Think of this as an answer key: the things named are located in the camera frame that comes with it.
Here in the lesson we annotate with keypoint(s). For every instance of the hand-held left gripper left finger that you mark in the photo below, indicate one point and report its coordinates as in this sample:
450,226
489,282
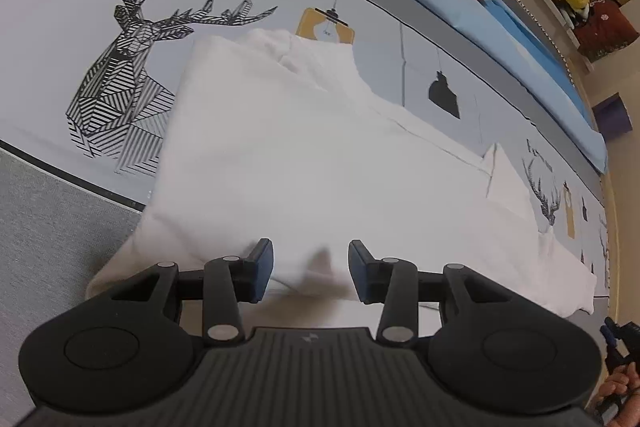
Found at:
265,267

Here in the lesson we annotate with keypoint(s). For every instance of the dark red cushion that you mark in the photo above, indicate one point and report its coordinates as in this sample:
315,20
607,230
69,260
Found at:
607,27

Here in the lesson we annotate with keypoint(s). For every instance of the grey deer print bed sheet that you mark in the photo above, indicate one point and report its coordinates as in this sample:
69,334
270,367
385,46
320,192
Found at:
50,32

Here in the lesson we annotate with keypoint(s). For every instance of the light blue blanket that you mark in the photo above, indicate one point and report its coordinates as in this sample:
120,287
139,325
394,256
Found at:
525,57

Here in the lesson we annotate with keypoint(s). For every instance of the purple box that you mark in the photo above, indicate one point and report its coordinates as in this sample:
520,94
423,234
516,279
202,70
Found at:
612,114

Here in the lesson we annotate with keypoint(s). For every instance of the white garment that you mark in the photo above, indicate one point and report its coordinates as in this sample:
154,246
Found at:
300,157

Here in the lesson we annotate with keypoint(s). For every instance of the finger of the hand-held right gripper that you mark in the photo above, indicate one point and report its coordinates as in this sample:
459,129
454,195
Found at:
606,332

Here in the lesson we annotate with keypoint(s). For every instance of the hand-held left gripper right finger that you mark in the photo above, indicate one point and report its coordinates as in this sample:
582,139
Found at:
357,272

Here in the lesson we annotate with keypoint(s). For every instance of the person's right hand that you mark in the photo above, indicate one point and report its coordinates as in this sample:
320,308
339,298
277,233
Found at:
617,383

